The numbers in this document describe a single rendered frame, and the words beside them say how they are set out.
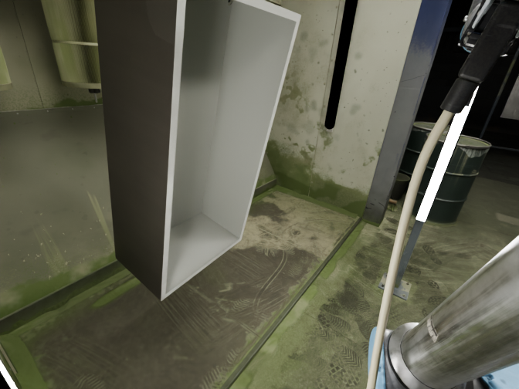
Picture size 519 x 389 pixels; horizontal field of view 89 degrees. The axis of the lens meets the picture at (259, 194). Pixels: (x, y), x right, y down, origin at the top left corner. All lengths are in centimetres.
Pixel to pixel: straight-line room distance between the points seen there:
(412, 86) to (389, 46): 38
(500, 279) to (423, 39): 238
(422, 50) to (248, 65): 167
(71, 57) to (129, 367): 172
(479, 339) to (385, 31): 250
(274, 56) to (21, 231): 170
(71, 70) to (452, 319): 201
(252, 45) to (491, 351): 125
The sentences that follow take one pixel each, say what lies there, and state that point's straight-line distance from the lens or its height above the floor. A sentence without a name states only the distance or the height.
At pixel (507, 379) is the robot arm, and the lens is 83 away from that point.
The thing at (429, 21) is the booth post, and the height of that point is 182.
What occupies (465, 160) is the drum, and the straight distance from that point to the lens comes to 325.
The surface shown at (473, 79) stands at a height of 146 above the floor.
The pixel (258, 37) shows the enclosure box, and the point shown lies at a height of 156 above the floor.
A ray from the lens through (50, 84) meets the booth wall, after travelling 231.
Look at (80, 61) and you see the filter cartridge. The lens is 200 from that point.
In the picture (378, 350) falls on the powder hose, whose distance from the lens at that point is 65.
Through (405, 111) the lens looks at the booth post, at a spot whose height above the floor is 116.
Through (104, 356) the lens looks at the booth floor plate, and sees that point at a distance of 180.
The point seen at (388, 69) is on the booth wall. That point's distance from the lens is 273.
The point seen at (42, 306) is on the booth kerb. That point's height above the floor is 12.
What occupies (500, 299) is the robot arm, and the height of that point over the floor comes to 122.
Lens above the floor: 146
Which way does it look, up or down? 26 degrees down
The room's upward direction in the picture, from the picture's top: 4 degrees clockwise
